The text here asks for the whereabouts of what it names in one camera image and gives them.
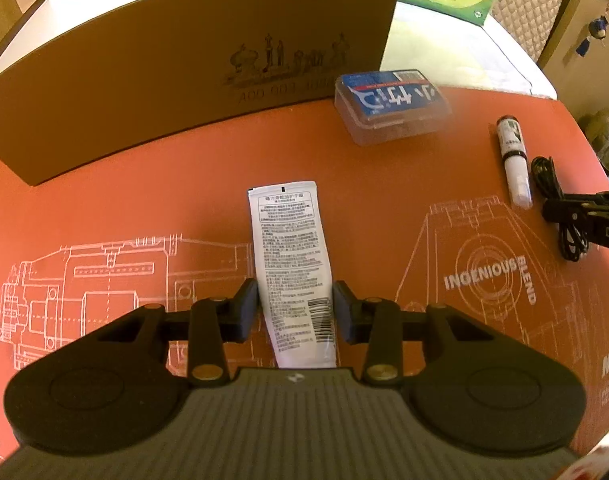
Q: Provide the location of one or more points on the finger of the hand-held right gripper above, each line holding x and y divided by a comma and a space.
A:
589, 197
569, 212

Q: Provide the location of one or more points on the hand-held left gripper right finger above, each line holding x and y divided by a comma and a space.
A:
345, 312

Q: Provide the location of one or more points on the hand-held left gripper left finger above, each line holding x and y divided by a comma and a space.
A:
247, 310

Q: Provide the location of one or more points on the white cream tube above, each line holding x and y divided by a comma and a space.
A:
289, 250

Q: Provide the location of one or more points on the brown cardboard box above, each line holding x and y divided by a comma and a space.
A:
159, 85

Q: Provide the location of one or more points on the metal kettle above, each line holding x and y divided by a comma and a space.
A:
604, 137

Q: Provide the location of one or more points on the white lip balm stick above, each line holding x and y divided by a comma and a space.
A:
514, 165

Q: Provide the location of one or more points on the wooden door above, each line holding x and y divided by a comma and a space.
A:
574, 75

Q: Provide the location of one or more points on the orange printed mat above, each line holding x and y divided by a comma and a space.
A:
134, 210

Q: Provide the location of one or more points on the keys with blue tassel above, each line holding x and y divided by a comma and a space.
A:
597, 27

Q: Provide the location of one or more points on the beige quilted chair cover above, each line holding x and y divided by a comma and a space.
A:
529, 0

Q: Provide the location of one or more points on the clear floss box blue label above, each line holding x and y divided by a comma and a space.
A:
389, 107

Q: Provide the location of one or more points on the red and white package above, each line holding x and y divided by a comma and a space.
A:
589, 460

